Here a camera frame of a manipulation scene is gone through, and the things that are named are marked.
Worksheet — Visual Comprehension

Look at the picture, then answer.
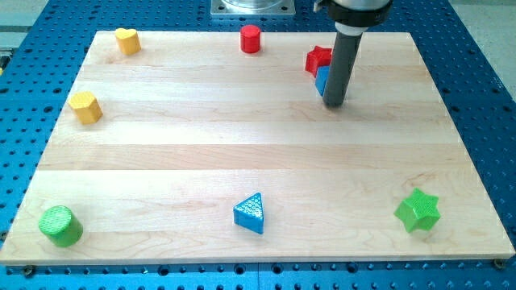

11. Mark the blue triangle block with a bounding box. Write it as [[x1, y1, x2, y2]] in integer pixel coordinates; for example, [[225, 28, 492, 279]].
[[233, 193, 264, 234]]

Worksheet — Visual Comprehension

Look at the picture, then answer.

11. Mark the blue cube block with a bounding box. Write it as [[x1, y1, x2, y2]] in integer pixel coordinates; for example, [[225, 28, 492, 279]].
[[314, 65, 330, 97]]

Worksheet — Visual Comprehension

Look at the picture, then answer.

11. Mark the light wooden board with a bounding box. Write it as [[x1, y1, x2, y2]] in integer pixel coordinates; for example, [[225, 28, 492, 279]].
[[1, 31, 514, 265]]

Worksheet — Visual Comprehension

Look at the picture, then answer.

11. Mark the red star block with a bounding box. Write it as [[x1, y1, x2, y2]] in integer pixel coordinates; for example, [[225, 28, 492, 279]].
[[305, 46, 332, 77]]

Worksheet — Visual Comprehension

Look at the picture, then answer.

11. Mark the red cylinder block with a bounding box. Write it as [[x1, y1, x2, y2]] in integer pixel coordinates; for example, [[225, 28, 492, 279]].
[[240, 25, 261, 54]]

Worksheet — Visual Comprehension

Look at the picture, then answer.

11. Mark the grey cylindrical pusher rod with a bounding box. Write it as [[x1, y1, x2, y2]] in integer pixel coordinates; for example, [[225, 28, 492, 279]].
[[322, 23, 367, 108]]

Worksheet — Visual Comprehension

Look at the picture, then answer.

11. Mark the silver robot mounting plate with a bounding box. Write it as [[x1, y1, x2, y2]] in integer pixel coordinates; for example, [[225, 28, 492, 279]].
[[210, 0, 296, 16]]

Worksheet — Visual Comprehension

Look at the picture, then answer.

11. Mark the yellow heart block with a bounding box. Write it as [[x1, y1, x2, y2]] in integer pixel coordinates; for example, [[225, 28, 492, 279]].
[[114, 28, 141, 56]]

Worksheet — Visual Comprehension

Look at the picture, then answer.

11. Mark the yellow hexagon block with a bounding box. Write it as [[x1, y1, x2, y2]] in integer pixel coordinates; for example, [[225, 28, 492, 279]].
[[68, 91, 103, 125]]

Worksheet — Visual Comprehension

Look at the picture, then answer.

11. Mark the green star block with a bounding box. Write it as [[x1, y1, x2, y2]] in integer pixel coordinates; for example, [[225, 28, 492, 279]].
[[394, 188, 441, 233]]

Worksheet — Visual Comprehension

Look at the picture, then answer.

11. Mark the green cylinder block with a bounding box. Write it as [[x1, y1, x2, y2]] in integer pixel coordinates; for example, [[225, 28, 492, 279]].
[[38, 205, 83, 247]]

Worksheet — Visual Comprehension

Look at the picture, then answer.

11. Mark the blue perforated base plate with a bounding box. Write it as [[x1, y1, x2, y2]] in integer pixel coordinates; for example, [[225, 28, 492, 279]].
[[1, 1, 515, 289]]

